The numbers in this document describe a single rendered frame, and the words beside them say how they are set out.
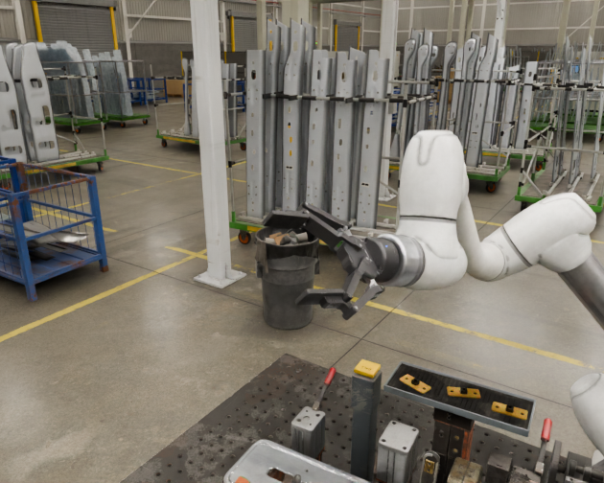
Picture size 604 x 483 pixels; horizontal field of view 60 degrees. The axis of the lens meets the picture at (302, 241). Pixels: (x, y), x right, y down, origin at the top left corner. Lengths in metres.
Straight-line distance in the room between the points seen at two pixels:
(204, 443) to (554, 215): 1.38
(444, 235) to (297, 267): 2.88
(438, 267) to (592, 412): 0.96
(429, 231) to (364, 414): 0.82
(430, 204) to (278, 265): 2.89
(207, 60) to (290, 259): 1.76
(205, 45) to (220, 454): 3.29
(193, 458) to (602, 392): 1.31
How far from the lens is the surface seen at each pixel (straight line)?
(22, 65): 9.49
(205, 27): 4.46
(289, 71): 5.59
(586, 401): 1.78
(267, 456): 1.50
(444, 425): 1.52
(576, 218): 1.44
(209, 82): 4.46
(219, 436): 2.04
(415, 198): 0.93
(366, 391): 1.56
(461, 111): 8.70
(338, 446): 1.98
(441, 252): 0.93
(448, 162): 0.94
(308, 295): 0.70
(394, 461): 1.41
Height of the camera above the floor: 2.02
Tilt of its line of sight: 20 degrees down
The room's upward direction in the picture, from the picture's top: straight up
